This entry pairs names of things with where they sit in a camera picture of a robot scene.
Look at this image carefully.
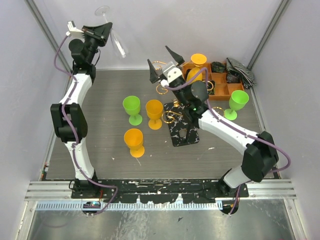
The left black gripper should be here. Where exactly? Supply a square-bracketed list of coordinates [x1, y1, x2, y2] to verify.
[82, 22, 114, 64]

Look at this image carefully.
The clear champagne flute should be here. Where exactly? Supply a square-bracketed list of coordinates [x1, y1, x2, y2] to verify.
[94, 5, 129, 59]

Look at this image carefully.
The orange goblet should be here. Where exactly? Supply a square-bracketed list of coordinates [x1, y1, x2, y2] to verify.
[186, 53, 207, 82]
[145, 99, 164, 130]
[123, 128, 145, 158]

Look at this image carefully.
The gold wine glass rack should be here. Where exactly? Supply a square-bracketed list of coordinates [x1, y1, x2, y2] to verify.
[147, 59, 226, 148]

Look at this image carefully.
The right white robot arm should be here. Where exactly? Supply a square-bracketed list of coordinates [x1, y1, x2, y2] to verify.
[147, 49, 279, 197]

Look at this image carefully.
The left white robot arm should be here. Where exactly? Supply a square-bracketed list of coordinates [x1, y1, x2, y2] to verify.
[50, 21, 113, 198]

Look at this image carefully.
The dark patterned cloth in tray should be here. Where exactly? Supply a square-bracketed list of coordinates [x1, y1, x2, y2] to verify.
[207, 80, 216, 95]

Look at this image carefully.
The green goblet left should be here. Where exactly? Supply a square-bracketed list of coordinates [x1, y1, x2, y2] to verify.
[122, 95, 143, 126]

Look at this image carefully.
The green goblet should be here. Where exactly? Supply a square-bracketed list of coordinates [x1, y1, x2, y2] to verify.
[122, 95, 143, 126]
[224, 90, 250, 121]

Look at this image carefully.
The dark cloth rear compartment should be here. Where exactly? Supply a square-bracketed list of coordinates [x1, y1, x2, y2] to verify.
[210, 61, 227, 73]

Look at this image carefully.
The dark cloth compartment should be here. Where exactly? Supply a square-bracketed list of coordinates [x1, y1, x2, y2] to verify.
[226, 72, 241, 84]
[210, 61, 227, 73]

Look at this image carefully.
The orange divided tray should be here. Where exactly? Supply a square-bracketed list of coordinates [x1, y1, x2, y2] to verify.
[181, 62, 245, 102]

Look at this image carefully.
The dark cloth right compartment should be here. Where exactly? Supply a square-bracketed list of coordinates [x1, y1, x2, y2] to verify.
[226, 72, 241, 84]

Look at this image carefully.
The orange goblet front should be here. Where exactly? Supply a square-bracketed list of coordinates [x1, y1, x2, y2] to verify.
[123, 128, 145, 158]

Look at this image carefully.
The green goblet right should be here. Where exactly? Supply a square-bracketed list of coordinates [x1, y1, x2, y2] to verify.
[224, 90, 250, 121]

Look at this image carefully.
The striped grey cloth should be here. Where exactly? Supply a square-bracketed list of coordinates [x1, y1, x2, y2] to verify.
[226, 57, 257, 89]

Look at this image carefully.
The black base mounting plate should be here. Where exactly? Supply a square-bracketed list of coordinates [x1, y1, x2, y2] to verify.
[68, 178, 249, 204]

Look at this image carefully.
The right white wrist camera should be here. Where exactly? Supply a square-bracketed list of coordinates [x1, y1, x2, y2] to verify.
[160, 61, 185, 88]

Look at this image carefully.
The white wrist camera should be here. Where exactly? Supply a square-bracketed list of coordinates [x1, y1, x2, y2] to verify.
[160, 61, 185, 88]
[66, 21, 84, 39]

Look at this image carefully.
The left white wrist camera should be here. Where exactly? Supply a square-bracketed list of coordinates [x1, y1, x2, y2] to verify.
[66, 21, 84, 39]

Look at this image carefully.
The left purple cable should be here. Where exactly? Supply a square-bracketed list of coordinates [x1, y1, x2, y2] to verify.
[53, 34, 119, 217]

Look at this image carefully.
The slotted cable duct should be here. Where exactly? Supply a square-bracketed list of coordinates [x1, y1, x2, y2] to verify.
[35, 201, 223, 212]

